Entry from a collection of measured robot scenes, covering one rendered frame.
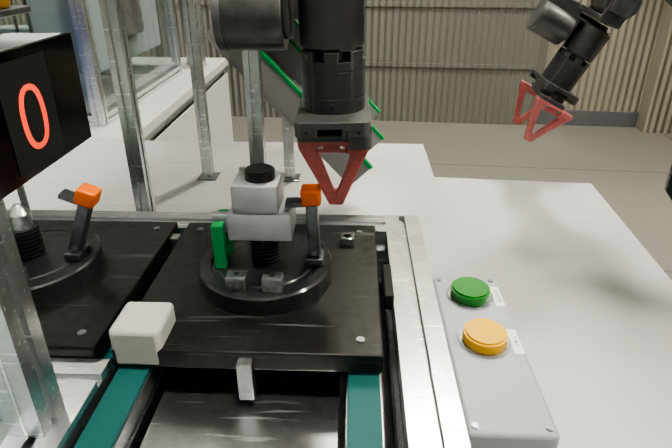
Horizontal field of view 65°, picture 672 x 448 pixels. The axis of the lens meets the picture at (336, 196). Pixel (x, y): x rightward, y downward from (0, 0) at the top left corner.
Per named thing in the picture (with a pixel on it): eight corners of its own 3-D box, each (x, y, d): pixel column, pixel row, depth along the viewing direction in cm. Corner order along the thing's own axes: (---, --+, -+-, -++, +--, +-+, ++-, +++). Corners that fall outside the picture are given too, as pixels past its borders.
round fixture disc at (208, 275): (334, 244, 63) (334, 229, 62) (328, 318, 50) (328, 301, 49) (218, 241, 63) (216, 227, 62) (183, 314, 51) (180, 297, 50)
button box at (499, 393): (488, 321, 61) (495, 276, 58) (548, 490, 42) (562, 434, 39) (427, 320, 61) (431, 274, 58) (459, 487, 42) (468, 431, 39)
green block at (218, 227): (228, 263, 55) (224, 221, 53) (226, 269, 54) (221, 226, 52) (217, 262, 55) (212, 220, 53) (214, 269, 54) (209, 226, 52)
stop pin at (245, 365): (257, 390, 48) (254, 356, 46) (254, 400, 47) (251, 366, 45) (241, 390, 48) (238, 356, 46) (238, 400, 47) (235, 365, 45)
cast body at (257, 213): (296, 221, 56) (294, 160, 53) (291, 242, 52) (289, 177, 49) (218, 220, 57) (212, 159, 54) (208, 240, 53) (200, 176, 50)
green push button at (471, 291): (483, 291, 57) (486, 275, 56) (492, 314, 54) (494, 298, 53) (446, 290, 57) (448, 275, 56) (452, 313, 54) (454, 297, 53)
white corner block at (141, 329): (179, 334, 51) (174, 300, 49) (164, 368, 47) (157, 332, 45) (132, 333, 51) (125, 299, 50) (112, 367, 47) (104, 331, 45)
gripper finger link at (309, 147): (300, 214, 51) (295, 120, 47) (306, 184, 57) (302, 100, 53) (370, 214, 51) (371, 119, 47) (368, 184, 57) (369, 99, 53)
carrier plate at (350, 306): (374, 238, 68) (375, 223, 67) (382, 373, 46) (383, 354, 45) (190, 235, 69) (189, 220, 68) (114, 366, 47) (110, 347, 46)
